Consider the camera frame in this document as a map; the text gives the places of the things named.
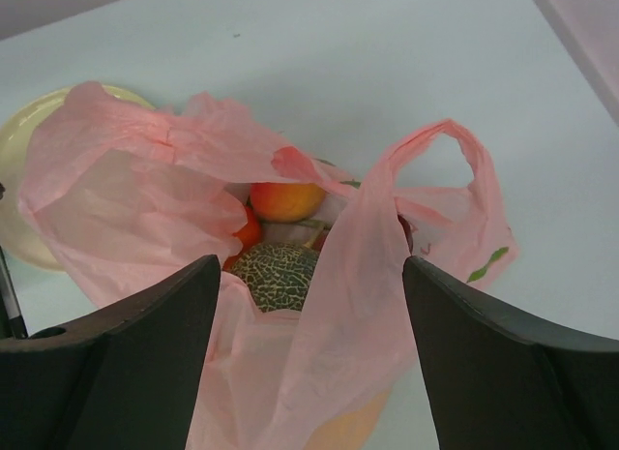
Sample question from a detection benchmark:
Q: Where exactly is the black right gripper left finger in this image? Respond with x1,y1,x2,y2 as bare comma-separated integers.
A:
1,255,221,449

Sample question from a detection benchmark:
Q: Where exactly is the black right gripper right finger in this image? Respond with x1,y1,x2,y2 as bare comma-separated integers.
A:
402,256,618,450

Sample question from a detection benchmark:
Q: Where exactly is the green netted fake melon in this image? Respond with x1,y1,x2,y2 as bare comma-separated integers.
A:
229,242,319,313

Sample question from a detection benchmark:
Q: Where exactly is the pink plastic bag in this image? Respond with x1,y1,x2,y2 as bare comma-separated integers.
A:
18,82,518,449

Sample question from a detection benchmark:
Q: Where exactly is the dark red fake apple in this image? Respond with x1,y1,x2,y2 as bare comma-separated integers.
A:
398,215,414,255

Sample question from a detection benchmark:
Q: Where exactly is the red yellow fake peach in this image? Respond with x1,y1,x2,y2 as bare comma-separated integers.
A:
250,183,326,224

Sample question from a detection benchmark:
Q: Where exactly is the orange red fake tomato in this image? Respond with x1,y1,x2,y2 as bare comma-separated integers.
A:
222,205,263,271

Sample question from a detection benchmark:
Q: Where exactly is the cream ceramic plate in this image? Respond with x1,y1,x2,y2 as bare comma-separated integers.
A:
0,84,157,273

